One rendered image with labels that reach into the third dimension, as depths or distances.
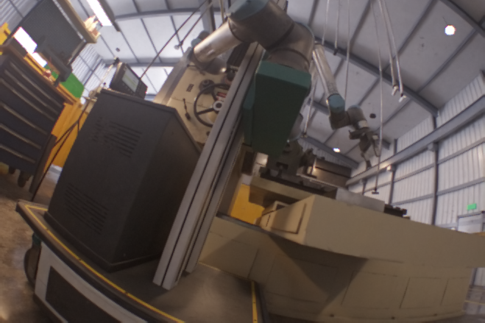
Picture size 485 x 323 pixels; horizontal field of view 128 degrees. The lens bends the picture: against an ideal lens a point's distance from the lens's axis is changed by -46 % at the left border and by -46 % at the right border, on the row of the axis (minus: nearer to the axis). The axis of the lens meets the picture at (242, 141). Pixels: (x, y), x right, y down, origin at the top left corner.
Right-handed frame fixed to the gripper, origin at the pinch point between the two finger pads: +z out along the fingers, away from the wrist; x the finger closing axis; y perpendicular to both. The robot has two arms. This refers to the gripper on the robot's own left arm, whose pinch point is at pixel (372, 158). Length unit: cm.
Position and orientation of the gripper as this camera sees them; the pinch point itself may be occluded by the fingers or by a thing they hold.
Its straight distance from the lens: 121.4
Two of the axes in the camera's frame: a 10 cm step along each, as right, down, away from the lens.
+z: 0.6, 8.5, -5.2
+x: 1.4, 5.1, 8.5
